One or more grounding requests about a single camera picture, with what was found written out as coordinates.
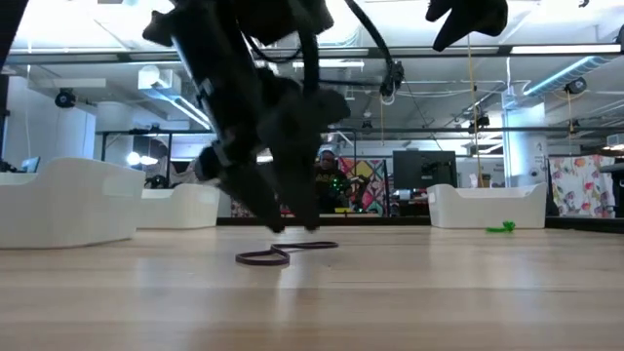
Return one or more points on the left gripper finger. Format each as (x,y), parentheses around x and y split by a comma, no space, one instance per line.
(302,175)
(258,195)

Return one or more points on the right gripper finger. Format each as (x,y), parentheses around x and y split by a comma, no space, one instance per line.
(439,11)
(478,17)

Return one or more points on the dark purple rubber band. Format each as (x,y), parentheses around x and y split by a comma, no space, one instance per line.
(317,245)

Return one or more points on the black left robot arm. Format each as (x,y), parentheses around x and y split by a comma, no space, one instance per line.
(209,73)

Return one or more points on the black background robot arm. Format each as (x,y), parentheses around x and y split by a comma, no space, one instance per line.
(358,190)

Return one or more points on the green rubber band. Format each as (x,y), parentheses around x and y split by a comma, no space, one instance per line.
(502,227)

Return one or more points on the brown patterned hanging cloth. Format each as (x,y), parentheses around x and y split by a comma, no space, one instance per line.
(241,210)

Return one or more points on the person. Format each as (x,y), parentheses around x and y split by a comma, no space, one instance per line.
(331,180)

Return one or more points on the white ceiling light bar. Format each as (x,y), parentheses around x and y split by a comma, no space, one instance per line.
(341,64)

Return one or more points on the colourful geometric hanging cloth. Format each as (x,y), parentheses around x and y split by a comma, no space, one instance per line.
(373,170)

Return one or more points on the white plastic basket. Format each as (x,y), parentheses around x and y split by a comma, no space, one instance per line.
(487,209)
(73,205)
(180,209)

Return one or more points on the grey hanging cloth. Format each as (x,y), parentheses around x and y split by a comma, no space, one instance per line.
(180,173)

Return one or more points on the black ceiling-hung reel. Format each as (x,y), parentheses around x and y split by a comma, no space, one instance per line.
(480,122)
(575,86)
(65,98)

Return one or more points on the black computer monitor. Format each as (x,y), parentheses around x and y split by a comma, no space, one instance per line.
(424,170)

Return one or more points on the long black background beam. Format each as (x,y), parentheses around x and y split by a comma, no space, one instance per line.
(536,129)

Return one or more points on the white ceiling air unit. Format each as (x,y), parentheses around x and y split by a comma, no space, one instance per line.
(158,78)

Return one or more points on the white round column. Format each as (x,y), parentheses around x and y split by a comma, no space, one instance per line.
(524,156)

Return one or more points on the floral hanging cloth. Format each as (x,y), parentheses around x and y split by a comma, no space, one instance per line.
(580,185)

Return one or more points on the laptop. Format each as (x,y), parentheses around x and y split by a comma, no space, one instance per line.
(30,165)

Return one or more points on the silver ventilation duct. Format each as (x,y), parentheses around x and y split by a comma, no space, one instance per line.
(348,73)

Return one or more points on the black table edge rail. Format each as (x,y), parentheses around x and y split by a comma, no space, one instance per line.
(370,221)

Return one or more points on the ribbed ceiling duct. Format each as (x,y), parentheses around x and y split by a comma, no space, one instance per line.
(570,73)

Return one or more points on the black background workstation frame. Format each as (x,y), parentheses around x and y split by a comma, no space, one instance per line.
(146,131)

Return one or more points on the black overhead frame bar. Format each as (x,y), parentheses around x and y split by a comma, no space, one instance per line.
(73,56)

